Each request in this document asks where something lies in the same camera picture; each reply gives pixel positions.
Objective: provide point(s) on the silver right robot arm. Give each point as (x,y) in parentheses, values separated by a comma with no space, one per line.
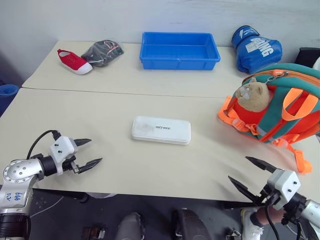
(311,212)

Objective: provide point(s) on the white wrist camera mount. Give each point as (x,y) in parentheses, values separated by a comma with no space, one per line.
(61,147)
(286,185)

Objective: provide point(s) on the black cap in plastic bag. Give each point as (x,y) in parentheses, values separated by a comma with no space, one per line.
(103,52)

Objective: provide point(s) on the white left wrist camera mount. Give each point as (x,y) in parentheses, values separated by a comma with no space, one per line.
(61,147)

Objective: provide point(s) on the red canvas shoe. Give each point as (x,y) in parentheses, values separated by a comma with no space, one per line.
(73,62)

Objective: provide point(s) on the person's bare leg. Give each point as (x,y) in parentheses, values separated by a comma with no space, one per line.
(271,215)

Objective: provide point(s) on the grey rounded shape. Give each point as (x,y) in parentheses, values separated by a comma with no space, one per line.
(130,226)

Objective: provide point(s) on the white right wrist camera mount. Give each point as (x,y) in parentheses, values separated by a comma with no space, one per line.
(286,185)

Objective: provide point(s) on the orange and green backpack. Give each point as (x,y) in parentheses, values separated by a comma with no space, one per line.
(287,120)

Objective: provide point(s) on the black rounded shape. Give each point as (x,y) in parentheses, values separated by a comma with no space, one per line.
(190,225)

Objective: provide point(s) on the white sneaker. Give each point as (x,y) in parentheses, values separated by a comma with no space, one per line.
(250,225)

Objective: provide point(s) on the white rectangular case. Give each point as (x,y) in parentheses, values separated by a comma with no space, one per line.
(161,130)

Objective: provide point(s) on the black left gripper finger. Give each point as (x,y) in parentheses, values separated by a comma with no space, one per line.
(83,142)
(89,165)

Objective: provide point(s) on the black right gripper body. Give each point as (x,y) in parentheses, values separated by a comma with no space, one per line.
(268,196)

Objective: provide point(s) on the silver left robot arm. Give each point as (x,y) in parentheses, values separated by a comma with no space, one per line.
(17,175)

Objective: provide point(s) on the blue plastic bin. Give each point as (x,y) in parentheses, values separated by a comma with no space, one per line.
(178,51)

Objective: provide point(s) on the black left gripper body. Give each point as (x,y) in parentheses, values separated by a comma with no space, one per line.
(72,163)

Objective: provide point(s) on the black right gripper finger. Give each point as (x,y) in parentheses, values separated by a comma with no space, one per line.
(261,164)
(243,190)

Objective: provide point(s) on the blue boxing glove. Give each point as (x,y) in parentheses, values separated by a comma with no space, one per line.
(257,51)

